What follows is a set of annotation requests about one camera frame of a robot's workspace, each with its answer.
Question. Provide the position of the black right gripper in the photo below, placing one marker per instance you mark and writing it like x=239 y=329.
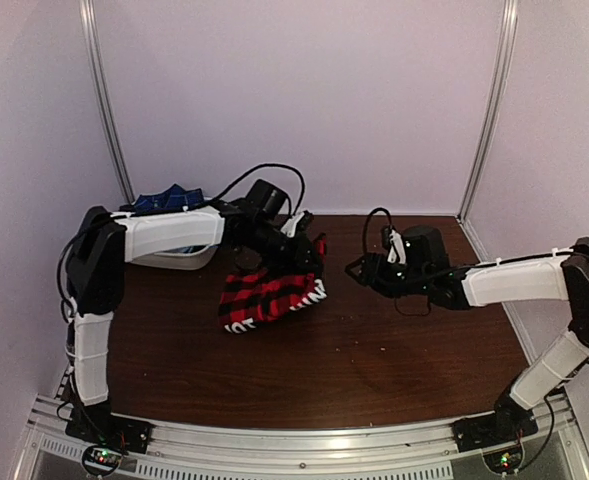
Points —
x=372 y=273

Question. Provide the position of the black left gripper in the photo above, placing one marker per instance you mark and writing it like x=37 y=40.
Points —
x=298 y=261

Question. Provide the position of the red black plaid shirt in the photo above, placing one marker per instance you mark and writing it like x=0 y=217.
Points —
x=266 y=295

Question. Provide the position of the white plastic basin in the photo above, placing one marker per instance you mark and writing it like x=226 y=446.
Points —
x=174 y=260

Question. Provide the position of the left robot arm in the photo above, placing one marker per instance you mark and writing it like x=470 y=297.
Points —
x=94 y=270

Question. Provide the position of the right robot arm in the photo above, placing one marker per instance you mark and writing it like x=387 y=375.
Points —
x=557 y=275

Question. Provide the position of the light blue shirt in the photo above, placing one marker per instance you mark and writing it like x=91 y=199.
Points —
x=189 y=250

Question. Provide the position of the blue plaid shirt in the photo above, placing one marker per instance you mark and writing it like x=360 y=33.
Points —
x=172 y=199

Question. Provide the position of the right circuit board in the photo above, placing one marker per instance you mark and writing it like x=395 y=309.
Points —
x=503 y=462

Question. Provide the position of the circuit board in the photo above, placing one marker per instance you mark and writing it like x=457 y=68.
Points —
x=503 y=462
x=100 y=461

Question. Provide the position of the left circuit board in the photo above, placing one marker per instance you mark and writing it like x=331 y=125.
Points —
x=100 y=461

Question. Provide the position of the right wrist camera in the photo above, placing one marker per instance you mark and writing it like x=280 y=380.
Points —
x=418 y=249

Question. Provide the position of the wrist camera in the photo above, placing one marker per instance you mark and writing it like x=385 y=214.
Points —
x=418 y=249
x=263 y=203

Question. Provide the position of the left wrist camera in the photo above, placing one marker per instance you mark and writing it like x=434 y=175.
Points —
x=263 y=203

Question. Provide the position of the aluminium front rail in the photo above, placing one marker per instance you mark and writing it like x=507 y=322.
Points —
x=424 y=450

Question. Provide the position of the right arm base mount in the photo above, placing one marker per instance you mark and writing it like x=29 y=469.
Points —
x=508 y=422

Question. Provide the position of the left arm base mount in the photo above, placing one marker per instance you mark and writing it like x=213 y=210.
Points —
x=96 y=424

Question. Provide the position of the right aluminium frame post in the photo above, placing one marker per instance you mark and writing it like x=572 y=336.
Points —
x=498 y=84

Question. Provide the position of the aluminium frame post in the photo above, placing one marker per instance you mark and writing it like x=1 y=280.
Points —
x=498 y=84
x=93 y=47

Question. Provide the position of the left aluminium frame post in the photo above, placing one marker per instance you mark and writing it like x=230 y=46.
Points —
x=93 y=47

